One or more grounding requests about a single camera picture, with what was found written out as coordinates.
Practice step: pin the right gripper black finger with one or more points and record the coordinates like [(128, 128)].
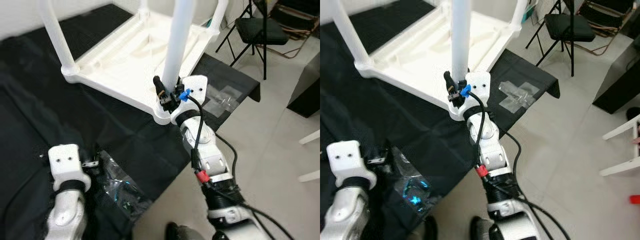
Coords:
[(159, 89), (449, 84)]

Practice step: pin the white plastic table top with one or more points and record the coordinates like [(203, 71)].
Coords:
[(125, 65), (415, 55)]

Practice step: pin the white plastic table leg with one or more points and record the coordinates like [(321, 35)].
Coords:
[(350, 30), (55, 35), (144, 9), (461, 35), (218, 12), (520, 12), (177, 40)]

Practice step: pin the tan rubber band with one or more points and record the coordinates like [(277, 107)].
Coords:
[(161, 94)]

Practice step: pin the black tablecloth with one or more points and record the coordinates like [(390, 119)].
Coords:
[(360, 115), (50, 115)]

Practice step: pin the teal plastic object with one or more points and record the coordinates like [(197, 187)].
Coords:
[(525, 15), (207, 21)]

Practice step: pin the grey left robot foot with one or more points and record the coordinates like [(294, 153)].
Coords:
[(430, 227)]

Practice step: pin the grey robot foot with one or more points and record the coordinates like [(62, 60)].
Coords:
[(182, 232), (430, 227), (482, 229)]

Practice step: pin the black cabinet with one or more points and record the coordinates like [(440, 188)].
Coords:
[(615, 85), (305, 95)]

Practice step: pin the black metal chair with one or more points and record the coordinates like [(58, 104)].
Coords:
[(260, 30), (567, 27)]

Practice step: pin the grey right robot foot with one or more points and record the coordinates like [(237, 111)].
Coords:
[(482, 229), (182, 232)]

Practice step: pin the black floor equipment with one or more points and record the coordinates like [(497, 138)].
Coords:
[(295, 15), (605, 10)]

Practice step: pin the red floor object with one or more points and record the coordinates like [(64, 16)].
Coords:
[(635, 199)]

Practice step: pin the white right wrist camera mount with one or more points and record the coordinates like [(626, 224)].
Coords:
[(195, 87), (477, 85)]

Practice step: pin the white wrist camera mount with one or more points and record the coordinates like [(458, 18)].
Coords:
[(345, 157), (65, 160), (195, 87), (477, 85)]

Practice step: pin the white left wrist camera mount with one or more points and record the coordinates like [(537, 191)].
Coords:
[(65, 160), (345, 157)]

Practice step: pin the white furniture frame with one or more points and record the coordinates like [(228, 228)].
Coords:
[(622, 131), (310, 137)]

